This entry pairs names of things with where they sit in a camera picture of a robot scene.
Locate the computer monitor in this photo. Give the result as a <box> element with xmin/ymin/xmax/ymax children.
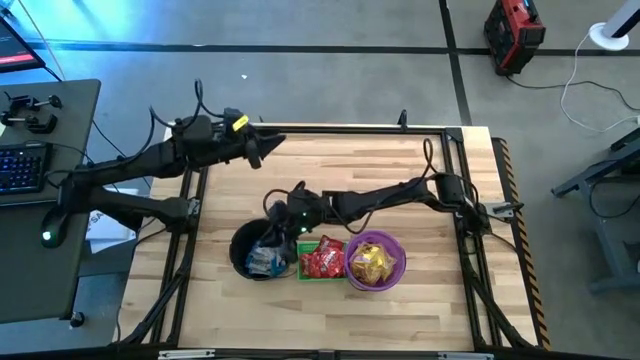
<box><xmin>0</xmin><ymin>17</ymin><xmax>47</xmax><ymax>75</ymax></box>

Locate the black aluminium table frame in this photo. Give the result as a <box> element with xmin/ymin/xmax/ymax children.
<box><xmin>112</xmin><ymin>122</ymin><xmax>541</xmax><ymax>360</ymax></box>

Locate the black C-clamp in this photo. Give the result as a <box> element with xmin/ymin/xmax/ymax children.
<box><xmin>0</xmin><ymin>111</ymin><xmax>59</xmax><ymax>136</ymax></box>
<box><xmin>2</xmin><ymin>93</ymin><xmax>64</xmax><ymax>114</ymax></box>

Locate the purple halloween bucket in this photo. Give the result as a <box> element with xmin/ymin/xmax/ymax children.
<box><xmin>343</xmin><ymin>229</ymin><xmax>408</xmax><ymax>293</ymax></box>

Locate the white cardboard box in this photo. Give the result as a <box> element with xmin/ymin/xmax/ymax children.
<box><xmin>83</xmin><ymin>209</ymin><xmax>141</xmax><ymax>255</ymax></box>

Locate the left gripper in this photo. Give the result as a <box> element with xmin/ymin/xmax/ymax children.
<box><xmin>214</xmin><ymin>108</ymin><xmax>288</xmax><ymax>170</ymax></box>

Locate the black floor cable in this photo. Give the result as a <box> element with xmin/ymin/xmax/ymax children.
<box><xmin>503</xmin><ymin>73</ymin><xmax>640</xmax><ymax>113</ymax></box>

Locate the black desk top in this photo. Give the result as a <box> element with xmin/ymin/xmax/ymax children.
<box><xmin>0</xmin><ymin>78</ymin><xmax>102</xmax><ymax>207</ymax></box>
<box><xmin>0</xmin><ymin>197</ymin><xmax>94</xmax><ymax>325</ymax></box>

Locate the yellow black hazard tape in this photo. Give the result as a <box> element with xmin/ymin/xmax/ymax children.
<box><xmin>492</xmin><ymin>137</ymin><xmax>552</xmax><ymax>351</ymax></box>

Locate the white floor stand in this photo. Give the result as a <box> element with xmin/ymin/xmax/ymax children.
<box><xmin>588</xmin><ymin>0</ymin><xmax>640</xmax><ymax>52</ymax></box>

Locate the green plastic basket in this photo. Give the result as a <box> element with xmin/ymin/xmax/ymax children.
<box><xmin>296</xmin><ymin>240</ymin><xmax>349</xmax><ymax>283</ymax></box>

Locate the white cable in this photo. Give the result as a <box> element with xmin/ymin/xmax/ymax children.
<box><xmin>559</xmin><ymin>30</ymin><xmax>640</xmax><ymax>134</ymax></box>

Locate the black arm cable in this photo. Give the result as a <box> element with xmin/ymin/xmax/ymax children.
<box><xmin>262</xmin><ymin>137</ymin><xmax>482</xmax><ymax>234</ymax></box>
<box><xmin>42</xmin><ymin>78</ymin><xmax>227</xmax><ymax>201</ymax></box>

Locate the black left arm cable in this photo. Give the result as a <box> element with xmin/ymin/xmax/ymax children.
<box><xmin>42</xmin><ymin>78</ymin><xmax>227</xmax><ymax>201</ymax></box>

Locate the red black tool box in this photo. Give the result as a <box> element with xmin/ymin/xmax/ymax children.
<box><xmin>482</xmin><ymin>0</ymin><xmax>547</xmax><ymax>78</ymax></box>

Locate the black backlit keyboard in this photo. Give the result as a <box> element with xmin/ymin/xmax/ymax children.
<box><xmin>0</xmin><ymin>141</ymin><xmax>52</xmax><ymax>197</ymax></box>

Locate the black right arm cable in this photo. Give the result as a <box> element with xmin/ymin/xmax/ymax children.
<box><xmin>262</xmin><ymin>137</ymin><xmax>482</xmax><ymax>234</ymax></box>

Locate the black computer mouse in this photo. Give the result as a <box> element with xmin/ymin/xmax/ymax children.
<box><xmin>39</xmin><ymin>206</ymin><xmax>73</xmax><ymax>250</ymax></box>

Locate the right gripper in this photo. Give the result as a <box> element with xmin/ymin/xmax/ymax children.
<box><xmin>263</xmin><ymin>188</ymin><xmax>329</xmax><ymax>264</ymax></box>

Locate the silver metal bracket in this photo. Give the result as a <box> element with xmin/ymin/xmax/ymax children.
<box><xmin>157</xmin><ymin>349</ymin><xmax>217</xmax><ymax>360</ymax></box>
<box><xmin>437</xmin><ymin>351</ymin><xmax>496</xmax><ymax>360</ymax></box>

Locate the grey metal stand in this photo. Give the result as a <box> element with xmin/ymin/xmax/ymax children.
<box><xmin>551</xmin><ymin>126</ymin><xmax>640</xmax><ymax>295</ymax></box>

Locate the black halloween bucket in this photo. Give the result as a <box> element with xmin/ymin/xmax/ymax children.
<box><xmin>229</xmin><ymin>217</ymin><xmax>300</xmax><ymax>283</ymax></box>

